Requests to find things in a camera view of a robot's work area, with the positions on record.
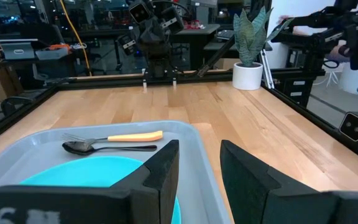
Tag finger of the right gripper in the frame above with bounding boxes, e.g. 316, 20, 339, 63
150, 18, 167, 43
141, 21, 155, 44

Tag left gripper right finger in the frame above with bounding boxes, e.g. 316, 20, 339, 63
220, 139, 358, 224

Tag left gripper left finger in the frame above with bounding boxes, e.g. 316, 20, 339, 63
0, 139, 180, 224

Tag fork with orange handle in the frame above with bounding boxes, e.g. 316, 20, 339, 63
61, 130, 164, 145

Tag teal round plate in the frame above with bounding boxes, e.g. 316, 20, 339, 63
19, 155, 182, 224

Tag dark metal spoon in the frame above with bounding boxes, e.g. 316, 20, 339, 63
62, 141, 158, 157

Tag grey plastic tray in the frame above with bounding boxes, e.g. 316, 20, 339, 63
0, 120, 231, 224

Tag black desk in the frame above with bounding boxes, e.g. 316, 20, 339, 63
171, 24, 222, 72

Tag green leafy plant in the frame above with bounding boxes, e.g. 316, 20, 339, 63
232, 6, 275, 68

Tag white plant pot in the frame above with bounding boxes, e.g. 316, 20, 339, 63
232, 62, 264, 91

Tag grey bin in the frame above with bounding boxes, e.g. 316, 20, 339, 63
35, 46, 70, 61

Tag white metal stand legs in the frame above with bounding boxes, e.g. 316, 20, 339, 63
259, 49, 275, 90

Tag black drawer cabinet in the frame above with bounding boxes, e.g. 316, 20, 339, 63
277, 76, 312, 108

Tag grey box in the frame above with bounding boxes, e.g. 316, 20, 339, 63
0, 39, 37, 60

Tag black office chair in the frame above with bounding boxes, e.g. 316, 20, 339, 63
0, 95, 35, 118

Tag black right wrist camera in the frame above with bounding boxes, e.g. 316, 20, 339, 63
128, 1, 152, 25

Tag black aluminium table frame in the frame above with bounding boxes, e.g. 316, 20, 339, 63
0, 70, 358, 169

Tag yellow cable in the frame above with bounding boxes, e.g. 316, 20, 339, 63
58, 0, 93, 77

